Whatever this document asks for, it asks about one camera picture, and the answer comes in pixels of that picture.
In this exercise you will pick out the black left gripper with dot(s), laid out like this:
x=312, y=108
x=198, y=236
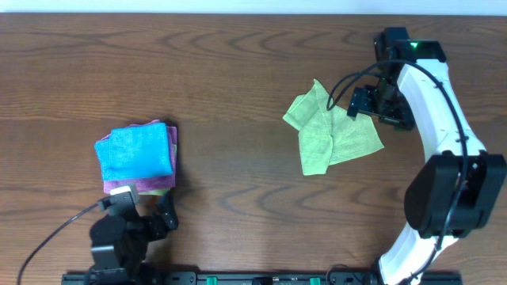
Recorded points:
x=159, y=222

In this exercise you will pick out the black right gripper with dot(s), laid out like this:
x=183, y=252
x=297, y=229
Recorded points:
x=361, y=102

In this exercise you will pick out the green microfibre cloth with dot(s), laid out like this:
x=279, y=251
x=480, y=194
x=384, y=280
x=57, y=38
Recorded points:
x=328, y=137

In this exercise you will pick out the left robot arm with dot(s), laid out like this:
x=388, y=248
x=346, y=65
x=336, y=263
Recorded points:
x=120, y=240

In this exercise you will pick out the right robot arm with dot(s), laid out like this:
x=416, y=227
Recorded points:
x=455, y=191

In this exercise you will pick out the folded green cloth under stack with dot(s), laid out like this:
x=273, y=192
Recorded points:
x=160, y=192

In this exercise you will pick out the folded pink microfibre cloth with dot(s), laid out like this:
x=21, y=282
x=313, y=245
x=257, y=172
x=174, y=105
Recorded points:
x=149, y=184

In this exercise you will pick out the folded blue microfibre cloth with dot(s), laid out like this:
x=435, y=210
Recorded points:
x=135, y=152

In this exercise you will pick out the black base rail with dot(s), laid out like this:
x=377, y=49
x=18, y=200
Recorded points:
x=192, y=278

